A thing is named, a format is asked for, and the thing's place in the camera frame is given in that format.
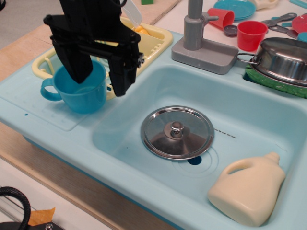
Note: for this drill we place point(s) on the cream toy item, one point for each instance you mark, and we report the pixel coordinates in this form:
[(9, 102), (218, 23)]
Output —
[(263, 4)]

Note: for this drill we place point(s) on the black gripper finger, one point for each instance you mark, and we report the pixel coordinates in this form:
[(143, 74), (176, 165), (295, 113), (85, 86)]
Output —
[(122, 73), (78, 65)]

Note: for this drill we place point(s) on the blue plate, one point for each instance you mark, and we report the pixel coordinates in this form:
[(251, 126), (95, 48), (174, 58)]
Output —
[(242, 9)]

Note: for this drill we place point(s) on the steel pot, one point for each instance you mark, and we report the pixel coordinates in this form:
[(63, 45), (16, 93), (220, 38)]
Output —
[(280, 59)]

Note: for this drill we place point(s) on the red cup lying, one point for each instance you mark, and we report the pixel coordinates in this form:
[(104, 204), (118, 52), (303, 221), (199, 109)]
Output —
[(225, 17)]

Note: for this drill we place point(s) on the red plate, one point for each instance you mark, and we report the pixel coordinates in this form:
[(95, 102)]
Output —
[(299, 24)]

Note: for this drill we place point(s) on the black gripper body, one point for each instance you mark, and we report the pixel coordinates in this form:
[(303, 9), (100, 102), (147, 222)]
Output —
[(95, 27)]

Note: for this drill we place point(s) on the red cup upright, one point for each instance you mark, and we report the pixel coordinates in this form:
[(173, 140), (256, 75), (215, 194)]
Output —
[(250, 34)]

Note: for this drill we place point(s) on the white plastic knife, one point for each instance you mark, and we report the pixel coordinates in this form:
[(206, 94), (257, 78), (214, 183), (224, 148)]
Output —
[(132, 12)]

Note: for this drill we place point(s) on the blue plastic cup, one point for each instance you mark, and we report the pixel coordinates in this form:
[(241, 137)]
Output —
[(84, 98)]

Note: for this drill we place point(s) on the grey toy faucet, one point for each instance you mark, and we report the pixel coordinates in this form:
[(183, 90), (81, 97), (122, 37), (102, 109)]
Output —
[(194, 50)]

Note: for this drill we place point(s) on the green block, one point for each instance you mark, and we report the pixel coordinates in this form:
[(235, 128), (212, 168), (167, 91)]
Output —
[(147, 2)]

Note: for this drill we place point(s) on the cream detergent bottle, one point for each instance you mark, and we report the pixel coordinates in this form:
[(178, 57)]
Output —
[(247, 190)]

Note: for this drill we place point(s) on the orange tape piece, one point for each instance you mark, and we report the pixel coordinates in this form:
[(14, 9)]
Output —
[(38, 217)]

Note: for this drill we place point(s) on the steel pot lid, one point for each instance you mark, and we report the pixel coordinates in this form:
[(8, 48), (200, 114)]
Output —
[(177, 133)]

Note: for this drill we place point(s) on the light blue toy sink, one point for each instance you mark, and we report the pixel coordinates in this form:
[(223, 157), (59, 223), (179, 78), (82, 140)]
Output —
[(249, 120)]

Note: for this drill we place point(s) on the grey toy utensil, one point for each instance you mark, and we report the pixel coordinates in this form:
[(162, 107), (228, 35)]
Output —
[(274, 22)]

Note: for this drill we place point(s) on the purple small lid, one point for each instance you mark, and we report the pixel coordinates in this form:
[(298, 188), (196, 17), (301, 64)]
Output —
[(230, 30)]

